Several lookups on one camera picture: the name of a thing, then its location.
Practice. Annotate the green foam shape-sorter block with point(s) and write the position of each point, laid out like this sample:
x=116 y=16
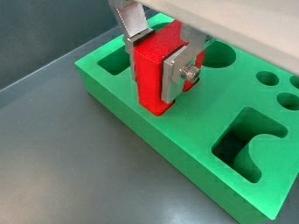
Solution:
x=229 y=134

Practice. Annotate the red double-square peg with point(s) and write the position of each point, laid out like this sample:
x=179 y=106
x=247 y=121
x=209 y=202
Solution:
x=150 y=54

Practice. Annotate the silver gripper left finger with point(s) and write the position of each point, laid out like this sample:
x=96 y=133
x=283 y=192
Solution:
x=130 y=15

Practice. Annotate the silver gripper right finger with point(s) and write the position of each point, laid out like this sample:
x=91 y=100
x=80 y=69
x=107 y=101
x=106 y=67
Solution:
x=179 y=67

